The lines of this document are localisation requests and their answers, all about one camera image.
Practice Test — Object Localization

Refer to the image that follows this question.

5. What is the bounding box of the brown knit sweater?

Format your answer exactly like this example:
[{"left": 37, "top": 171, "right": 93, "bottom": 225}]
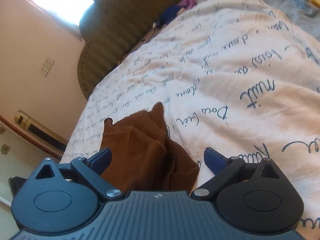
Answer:
[{"left": 100, "top": 102, "right": 200, "bottom": 192}]

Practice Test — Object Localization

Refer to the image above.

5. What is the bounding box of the gold black bedside device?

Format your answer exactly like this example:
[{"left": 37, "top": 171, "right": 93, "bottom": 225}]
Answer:
[{"left": 14, "top": 110, "right": 68, "bottom": 152}]

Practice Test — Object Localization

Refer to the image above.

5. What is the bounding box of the white script-print bedspread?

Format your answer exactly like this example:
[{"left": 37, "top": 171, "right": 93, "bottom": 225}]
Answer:
[{"left": 62, "top": 0, "right": 319, "bottom": 239}]

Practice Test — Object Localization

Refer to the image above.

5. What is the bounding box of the olive green padded headboard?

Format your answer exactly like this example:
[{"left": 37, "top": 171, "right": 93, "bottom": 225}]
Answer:
[{"left": 77, "top": 0, "right": 180, "bottom": 99}]

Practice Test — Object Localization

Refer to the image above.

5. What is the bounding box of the blue garment by headboard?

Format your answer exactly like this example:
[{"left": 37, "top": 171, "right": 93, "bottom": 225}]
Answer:
[{"left": 157, "top": 5, "right": 185, "bottom": 27}]

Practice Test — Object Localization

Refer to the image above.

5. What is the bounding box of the light blue blanket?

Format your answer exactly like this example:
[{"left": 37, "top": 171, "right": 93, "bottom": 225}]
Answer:
[{"left": 263, "top": 0, "right": 320, "bottom": 40}]

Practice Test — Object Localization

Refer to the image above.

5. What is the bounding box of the white wall socket pair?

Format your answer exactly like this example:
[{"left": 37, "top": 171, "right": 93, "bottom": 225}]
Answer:
[{"left": 39, "top": 57, "right": 55, "bottom": 77}]

